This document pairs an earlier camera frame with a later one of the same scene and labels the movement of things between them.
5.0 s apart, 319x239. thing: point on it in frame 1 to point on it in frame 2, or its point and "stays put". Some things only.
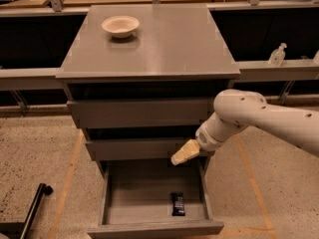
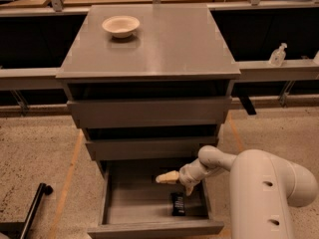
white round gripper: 205,138 to 185,176
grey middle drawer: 140,148 stays put
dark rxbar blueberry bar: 177,204 stays put
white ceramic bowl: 121,26 stays put
